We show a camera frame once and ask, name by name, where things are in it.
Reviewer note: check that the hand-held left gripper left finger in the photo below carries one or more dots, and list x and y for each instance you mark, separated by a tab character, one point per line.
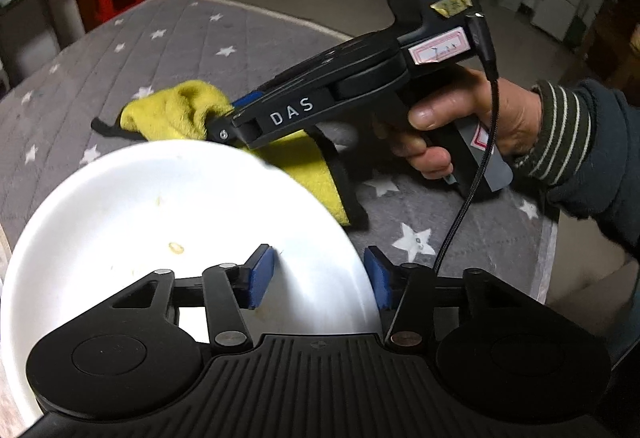
260	275

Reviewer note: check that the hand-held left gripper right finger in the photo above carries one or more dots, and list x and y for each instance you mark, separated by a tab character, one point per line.
375	278

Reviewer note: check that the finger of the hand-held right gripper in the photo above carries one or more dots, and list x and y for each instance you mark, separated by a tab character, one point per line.
246	99
285	116

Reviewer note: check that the yellow cleaning cloth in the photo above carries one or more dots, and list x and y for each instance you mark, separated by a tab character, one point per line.
310	168

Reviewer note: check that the white bowl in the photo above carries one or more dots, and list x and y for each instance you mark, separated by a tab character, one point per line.
150	198

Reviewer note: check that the person's right forearm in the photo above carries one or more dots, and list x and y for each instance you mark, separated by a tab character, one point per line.
590	143

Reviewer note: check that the person's right hand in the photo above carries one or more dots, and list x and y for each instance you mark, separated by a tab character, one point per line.
505	113

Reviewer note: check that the grey star-print blanket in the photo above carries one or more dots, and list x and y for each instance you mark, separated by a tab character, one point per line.
200	48

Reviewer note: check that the dark wooden furniture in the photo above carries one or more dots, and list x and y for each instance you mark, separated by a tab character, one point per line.
617	18

